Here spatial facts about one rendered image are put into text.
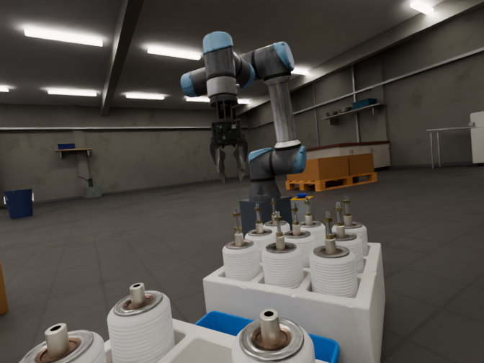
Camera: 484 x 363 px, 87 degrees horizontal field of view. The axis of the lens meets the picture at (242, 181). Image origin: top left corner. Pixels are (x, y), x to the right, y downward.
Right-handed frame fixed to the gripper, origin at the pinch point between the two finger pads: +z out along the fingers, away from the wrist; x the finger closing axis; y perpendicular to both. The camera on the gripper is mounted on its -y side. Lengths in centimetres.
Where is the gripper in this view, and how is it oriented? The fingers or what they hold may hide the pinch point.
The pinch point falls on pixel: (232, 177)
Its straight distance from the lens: 67.9
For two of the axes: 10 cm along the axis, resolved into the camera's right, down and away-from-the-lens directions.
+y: 0.3, 0.5, -10.0
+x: 9.9, -1.1, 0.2
